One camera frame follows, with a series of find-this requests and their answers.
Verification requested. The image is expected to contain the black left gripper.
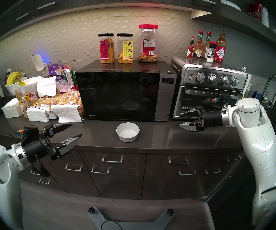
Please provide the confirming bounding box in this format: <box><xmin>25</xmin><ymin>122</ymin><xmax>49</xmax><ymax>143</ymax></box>
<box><xmin>22</xmin><ymin>123</ymin><xmax>82</xmax><ymax>163</ymax></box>

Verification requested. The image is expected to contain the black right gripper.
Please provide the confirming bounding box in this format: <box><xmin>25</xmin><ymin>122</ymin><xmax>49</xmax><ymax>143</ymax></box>
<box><xmin>179</xmin><ymin>107</ymin><xmax>223</xmax><ymax>132</ymax></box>

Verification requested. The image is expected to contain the small white bowl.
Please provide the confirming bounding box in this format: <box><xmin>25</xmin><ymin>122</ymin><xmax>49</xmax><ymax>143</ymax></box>
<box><xmin>116</xmin><ymin>122</ymin><xmax>140</xmax><ymax>143</ymax></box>

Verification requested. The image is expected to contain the black silver microwave oven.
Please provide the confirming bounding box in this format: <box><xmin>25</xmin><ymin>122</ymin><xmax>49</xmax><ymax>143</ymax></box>
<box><xmin>77</xmin><ymin>59</ymin><xmax>178</xmax><ymax>121</ymax></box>

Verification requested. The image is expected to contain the white plate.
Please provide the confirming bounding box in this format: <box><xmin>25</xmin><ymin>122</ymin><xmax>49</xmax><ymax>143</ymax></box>
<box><xmin>220</xmin><ymin>0</ymin><xmax>241</xmax><ymax>11</ymax></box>

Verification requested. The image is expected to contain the large white tissue sheet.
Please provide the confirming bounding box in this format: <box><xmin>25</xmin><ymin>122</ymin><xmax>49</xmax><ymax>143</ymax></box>
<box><xmin>51</xmin><ymin>104</ymin><xmax>83</xmax><ymax>123</ymax></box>

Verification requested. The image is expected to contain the white box tricolour mark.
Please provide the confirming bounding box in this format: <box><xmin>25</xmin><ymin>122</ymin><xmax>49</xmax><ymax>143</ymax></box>
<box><xmin>45</xmin><ymin>109</ymin><xmax>58</xmax><ymax>119</ymax></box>

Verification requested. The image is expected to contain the small white tissue pack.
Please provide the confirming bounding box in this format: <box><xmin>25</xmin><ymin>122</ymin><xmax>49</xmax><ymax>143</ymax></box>
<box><xmin>27</xmin><ymin>107</ymin><xmax>50</xmax><ymax>122</ymax></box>

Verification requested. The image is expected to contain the basket of wrapped cakes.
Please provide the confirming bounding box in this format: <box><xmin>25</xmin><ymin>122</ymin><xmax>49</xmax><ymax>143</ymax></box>
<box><xmin>31</xmin><ymin>90</ymin><xmax>84</xmax><ymax>117</ymax></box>

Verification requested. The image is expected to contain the stainless steel toaster oven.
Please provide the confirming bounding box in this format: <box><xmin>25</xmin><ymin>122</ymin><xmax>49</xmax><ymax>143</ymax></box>
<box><xmin>170</xmin><ymin>57</ymin><xmax>248</xmax><ymax>120</ymax></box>

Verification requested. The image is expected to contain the crumpled white paper napkin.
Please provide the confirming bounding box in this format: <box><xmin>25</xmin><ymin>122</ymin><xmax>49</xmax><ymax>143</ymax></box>
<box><xmin>37</xmin><ymin>76</ymin><xmax>57</xmax><ymax>98</ymax></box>

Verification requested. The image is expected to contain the white napkin stack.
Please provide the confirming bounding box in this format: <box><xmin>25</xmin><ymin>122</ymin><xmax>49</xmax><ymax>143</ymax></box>
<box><xmin>1</xmin><ymin>98</ymin><xmax>23</xmax><ymax>118</ymax></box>

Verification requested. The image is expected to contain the bunch of drink sachets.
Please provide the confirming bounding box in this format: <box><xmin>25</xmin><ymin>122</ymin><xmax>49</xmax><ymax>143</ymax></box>
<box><xmin>62</xmin><ymin>65</ymin><xmax>77</xmax><ymax>86</ymax></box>

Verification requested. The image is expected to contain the large white bowl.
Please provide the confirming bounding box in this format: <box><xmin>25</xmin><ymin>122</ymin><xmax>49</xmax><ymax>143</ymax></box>
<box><xmin>17</xmin><ymin>76</ymin><xmax>43</xmax><ymax>96</ymax></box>

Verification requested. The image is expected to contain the black lid spice shaker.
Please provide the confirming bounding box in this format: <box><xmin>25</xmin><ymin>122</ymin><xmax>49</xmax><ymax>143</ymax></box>
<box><xmin>206</xmin><ymin>41</ymin><xmax>218</xmax><ymax>63</ymax></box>

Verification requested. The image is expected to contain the small red hot sauce bottle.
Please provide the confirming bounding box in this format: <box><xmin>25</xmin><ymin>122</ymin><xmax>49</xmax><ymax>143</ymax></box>
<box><xmin>186</xmin><ymin>36</ymin><xmax>195</xmax><ymax>59</ymax></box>

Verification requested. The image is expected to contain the brown hot sauce bottle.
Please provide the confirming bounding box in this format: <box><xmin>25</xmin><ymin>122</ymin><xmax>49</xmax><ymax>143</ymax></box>
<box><xmin>193</xmin><ymin>30</ymin><xmax>204</xmax><ymax>60</ymax></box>

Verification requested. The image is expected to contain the white fruit bowl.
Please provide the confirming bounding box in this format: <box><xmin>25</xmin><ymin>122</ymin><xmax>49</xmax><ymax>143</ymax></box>
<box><xmin>5</xmin><ymin>77</ymin><xmax>27</xmax><ymax>96</ymax></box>

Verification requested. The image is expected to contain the green hot sauce bottle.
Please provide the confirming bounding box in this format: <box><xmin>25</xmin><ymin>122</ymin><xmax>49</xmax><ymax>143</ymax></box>
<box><xmin>201</xmin><ymin>32</ymin><xmax>211</xmax><ymax>60</ymax></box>

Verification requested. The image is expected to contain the large Tabasco sauce bottle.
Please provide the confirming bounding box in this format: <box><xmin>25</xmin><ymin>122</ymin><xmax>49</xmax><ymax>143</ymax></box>
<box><xmin>214</xmin><ymin>29</ymin><xmax>227</xmax><ymax>63</ymax></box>

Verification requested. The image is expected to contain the bunch of yellow bananas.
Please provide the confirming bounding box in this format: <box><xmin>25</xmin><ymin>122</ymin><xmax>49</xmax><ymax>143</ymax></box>
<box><xmin>6</xmin><ymin>71</ymin><xmax>27</xmax><ymax>86</ymax></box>

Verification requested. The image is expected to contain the chrome sink faucet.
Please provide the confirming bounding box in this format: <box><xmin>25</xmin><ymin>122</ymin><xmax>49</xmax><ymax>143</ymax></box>
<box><xmin>260</xmin><ymin>74</ymin><xmax>276</xmax><ymax>108</ymax></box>

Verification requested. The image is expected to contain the clear jar red lid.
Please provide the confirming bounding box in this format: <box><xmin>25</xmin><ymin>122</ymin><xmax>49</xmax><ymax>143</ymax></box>
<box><xmin>137</xmin><ymin>24</ymin><xmax>159</xmax><ymax>63</ymax></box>

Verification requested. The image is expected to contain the snack jar pink label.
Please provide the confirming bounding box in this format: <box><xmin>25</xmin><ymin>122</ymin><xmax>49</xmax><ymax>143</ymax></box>
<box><xmin>98</xmin><ymin>33</ymin><xmax>115</xmax><ymax>63</ymax></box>

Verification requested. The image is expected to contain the snack jar yellow label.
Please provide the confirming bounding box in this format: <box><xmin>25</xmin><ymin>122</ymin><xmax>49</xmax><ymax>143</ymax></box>
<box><xmin>117</xmin><ymin>33</ymin><xmax>134</xmax><ymax>64</ymax></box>

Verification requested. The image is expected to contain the stack of red cups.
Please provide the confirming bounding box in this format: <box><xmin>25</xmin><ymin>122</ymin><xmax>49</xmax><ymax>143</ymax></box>
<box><xmin>248</xmin><ymin>2</ymin><xmax>262</xmax><ymax>22</ymax></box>

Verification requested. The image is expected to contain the white can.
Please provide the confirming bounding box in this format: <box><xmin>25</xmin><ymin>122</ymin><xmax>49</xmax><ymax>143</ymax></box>
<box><xmin>260</xmin><ymin>6</ymin><xmax>269</xmax><ymax>28</ymax></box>

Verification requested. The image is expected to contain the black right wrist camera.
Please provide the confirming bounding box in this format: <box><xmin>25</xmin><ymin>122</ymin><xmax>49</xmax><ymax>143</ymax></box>
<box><xmin>201</xmin><ymin>97</ymin><xmax>227</xmax><ymax>111</ymax></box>

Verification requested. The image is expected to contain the white wall night light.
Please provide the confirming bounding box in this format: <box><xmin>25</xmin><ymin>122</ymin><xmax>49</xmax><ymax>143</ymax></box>
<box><xmin>31</xmin><ymin>55</ymin><xmax>45</xmax><ymax>72</ymax></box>

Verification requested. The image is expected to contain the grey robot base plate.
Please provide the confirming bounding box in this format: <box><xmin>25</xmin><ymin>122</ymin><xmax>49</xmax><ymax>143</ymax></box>
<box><xmin>88</xmin><ymin>207</ymin><xmax>174</xmax><ymax>230</ymax></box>

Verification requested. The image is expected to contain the dark wall shelf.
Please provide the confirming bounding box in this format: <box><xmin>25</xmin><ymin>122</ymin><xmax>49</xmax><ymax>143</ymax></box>
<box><xmin>191</xmin><ymin>0</ymin><xmax>276</xmax><ymax>56</ymax></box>

